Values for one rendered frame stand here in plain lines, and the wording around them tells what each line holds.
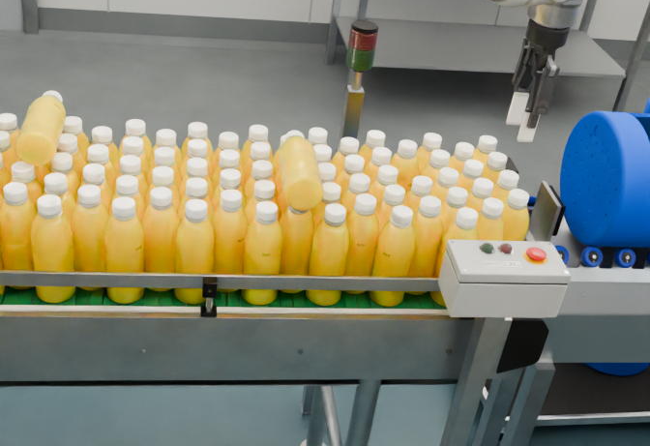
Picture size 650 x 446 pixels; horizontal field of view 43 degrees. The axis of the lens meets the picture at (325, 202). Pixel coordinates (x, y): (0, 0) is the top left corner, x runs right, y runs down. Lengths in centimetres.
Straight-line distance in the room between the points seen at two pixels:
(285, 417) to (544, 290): 129
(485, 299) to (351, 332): 29
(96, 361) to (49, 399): 104
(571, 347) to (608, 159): 48
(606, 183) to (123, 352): 101
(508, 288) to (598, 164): 44
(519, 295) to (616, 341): 57
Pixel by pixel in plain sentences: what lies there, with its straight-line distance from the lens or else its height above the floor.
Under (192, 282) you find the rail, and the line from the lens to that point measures 154.
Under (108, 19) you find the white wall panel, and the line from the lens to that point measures 496.
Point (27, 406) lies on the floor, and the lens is 267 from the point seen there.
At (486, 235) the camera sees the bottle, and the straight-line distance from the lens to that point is 163.
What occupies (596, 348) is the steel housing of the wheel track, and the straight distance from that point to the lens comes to 204.
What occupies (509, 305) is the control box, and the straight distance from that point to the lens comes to 151.
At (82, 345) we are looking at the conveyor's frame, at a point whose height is 83.
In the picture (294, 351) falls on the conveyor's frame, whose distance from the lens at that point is 164.
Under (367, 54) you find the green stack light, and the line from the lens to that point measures 192.
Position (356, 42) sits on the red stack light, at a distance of 191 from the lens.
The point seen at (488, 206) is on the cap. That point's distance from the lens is 162.
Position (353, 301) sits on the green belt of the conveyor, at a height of 90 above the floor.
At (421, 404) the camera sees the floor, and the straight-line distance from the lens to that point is 273.
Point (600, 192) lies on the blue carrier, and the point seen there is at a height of 110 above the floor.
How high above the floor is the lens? 194
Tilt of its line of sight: 33 degrees down
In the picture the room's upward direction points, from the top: 8 degrees clockwise
